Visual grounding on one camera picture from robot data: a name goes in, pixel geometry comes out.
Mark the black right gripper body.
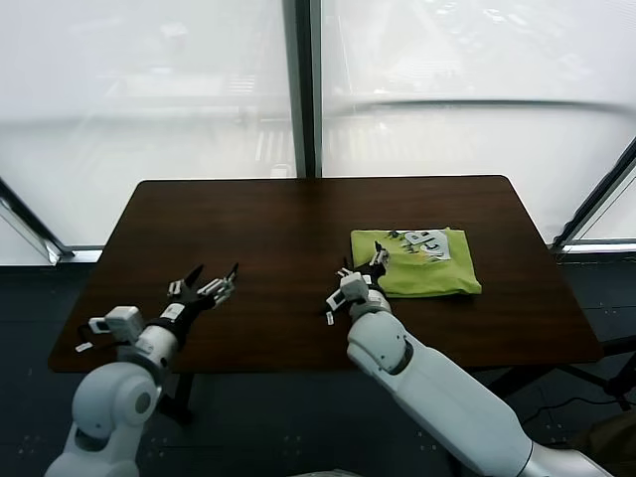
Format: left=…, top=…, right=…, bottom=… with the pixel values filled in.
left=355, top=262, right=387, bottom=294

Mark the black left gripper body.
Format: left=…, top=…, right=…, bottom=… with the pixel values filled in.
left=161, top=290, right=220, bottom=329

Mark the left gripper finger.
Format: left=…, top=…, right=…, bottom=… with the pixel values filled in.
left=197, top=262, right=239, bottom=306
left=167, top=263, right=205, bottom=298

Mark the lime green t-shirt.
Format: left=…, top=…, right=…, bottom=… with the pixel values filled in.
left=350, top=226, right=483, bottom=299

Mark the black metal table leg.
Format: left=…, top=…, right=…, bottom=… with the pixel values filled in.
left=162, top=372, right=195, bottom=426

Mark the grey robot torso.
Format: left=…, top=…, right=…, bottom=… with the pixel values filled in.
left=303, top=466, right=360, bottom=477

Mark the black tripod stand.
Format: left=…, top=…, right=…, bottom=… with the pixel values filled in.
left=565, top=332, right=636, bottom=411

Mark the olive brown trouser leg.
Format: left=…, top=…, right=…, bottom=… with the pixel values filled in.
left=565, top=410, right=636, bottom=477

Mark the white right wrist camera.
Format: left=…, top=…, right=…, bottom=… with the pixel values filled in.
left=325, top=271, right=372, bottom=312

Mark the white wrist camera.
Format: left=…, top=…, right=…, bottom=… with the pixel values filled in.
left=87, top=306, right=143, bottom=344
left=325, top=271, right=372, bottom=312

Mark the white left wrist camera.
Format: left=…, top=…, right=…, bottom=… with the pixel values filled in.
left=87, top=306, right=143, bottom=344

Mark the black tagged camera cable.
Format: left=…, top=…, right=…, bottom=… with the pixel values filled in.
left=74, top=325, right=120, bottom=355

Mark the grey slanted window frame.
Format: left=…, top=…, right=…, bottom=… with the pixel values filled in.
left=551, top=143, right=636, bottom=254
left=0, top=176, right=103, bottom=267

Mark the dark grey window post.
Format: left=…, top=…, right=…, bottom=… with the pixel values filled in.
left=278, top=0, right=324, bottom=180

